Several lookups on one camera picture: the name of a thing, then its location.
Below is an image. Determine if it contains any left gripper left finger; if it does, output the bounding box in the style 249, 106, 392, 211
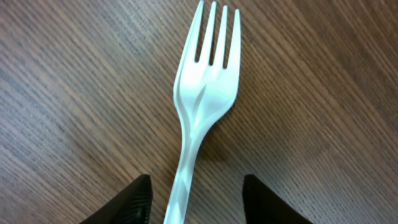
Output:
81, 174, 153, 224

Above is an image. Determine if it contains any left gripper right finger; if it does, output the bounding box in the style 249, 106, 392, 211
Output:
242, 174, 312, 224

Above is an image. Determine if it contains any white fork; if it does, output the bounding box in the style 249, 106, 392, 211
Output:
164, 1, 241, 224

